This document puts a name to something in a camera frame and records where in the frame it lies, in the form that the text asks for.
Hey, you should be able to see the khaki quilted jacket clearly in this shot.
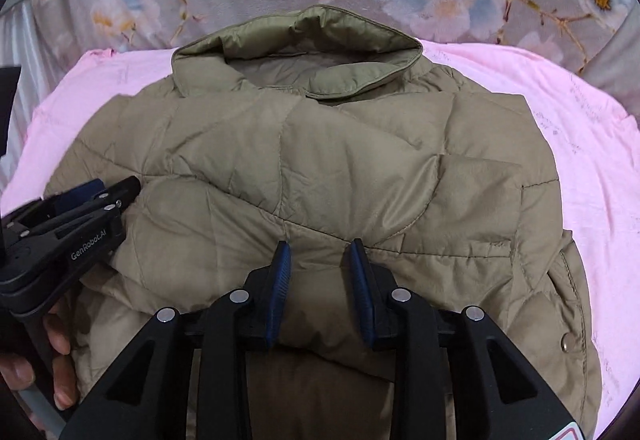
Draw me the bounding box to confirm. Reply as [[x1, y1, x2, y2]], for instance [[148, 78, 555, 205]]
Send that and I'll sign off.
[[42, 4, 602, 440]]

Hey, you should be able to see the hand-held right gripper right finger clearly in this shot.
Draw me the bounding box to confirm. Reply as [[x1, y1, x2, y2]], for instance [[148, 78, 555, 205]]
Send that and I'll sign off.
[[347, 238, 584, 440]]

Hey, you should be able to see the white satin cloth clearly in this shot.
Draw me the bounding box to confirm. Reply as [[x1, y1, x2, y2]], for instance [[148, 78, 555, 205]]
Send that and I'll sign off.
[[0, 0, 68, 193]]

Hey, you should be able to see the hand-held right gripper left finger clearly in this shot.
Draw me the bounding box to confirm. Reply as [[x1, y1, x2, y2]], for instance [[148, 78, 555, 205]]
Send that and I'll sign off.
[[64, 240, 293, 440]]

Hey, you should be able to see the person's left hand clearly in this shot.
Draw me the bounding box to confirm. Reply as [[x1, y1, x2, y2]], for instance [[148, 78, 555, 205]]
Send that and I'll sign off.
[[0, 297, 77, 412]]

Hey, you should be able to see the pink blanket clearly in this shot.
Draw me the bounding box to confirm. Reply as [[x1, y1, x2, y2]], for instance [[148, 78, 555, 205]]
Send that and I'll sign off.
[[0, 42, 640, 431]]

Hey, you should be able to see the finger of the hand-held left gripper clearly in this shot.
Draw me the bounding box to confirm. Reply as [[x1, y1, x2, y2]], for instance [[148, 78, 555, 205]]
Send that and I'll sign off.
[[50, 176, 142, 231], [0, 178, 104, 241]]

